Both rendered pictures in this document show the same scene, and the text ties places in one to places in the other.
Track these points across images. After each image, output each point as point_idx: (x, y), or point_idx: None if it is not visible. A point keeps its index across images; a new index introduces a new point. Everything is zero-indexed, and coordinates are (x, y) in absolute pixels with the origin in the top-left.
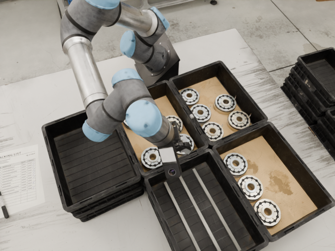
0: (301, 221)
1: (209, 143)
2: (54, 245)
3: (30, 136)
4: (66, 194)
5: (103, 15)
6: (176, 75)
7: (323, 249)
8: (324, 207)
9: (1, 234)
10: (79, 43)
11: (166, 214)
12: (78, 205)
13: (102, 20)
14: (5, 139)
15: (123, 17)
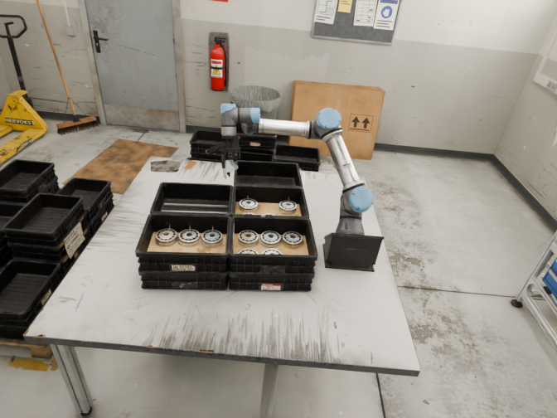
0: (144, 230)
1: (234, 216)
2: (230, 181)
3: (312, 185)
4: (247, 167)
5: (316, 124)
6: (311, 223)
7: (113, 285)
8: (139, 245)
9: None
10: (304, 123)
11: (207, 201)
12: (234, 163)
13: (316, 127)
14: (314, 177)
15: (328, 145)
